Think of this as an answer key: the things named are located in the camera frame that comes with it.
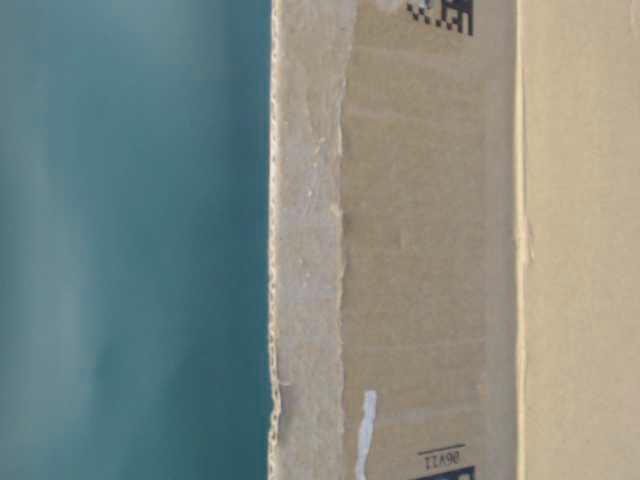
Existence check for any brown cardboard box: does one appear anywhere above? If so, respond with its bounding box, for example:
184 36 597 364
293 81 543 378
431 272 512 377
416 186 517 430
268 1 639 479

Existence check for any blue table cloth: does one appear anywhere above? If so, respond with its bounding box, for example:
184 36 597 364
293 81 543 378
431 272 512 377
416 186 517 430
1 1 272 479

